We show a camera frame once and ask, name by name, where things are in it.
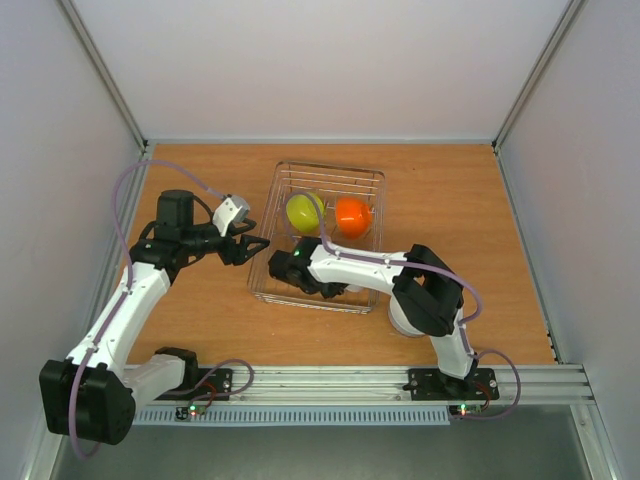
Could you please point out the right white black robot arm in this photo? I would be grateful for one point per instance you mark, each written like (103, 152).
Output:
(426, 297)

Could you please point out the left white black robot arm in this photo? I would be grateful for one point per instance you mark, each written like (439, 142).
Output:
(90, 394)

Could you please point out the lime green bowl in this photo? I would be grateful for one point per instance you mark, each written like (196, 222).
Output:
(301, 212)

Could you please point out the aluminium front rail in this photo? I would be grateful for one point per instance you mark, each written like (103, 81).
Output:
(334, 385)

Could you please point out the left aluminium frame post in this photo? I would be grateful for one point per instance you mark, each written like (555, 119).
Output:
(78, 26)

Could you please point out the small circuit board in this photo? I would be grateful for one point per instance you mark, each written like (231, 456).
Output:
(464, 410)
(190, 413)

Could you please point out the aluminium frame post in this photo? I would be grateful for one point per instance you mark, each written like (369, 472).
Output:
(78, 26)
(542, 63)

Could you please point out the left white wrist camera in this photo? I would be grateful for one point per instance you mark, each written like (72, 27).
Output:
(232, 209)

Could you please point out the grey patterned bowl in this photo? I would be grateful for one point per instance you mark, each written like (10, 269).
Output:
(399, 320)

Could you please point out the right aluminium frame post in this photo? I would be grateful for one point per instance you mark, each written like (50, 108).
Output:
(542, 63)

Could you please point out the right small circuit board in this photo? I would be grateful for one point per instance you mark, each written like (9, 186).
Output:
(464, 410)

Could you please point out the orange bowl white inside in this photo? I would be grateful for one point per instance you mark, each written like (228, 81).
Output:
(353, 217)

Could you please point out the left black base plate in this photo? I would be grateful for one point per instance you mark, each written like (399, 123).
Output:
(216, 386)

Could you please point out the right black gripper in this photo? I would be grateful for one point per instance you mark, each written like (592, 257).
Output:
(329, 289)

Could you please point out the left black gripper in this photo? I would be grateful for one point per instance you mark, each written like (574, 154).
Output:
(231, 256)

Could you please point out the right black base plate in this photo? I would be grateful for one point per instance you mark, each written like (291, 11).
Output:
(430, 384)

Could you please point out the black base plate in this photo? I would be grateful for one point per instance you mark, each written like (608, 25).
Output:
(430, 384)
(216, 386)

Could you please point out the grey slotted cable duct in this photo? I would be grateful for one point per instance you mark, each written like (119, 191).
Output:
(230, 416)

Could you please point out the left small circuit board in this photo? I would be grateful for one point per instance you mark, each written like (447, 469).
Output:
(190, 413)

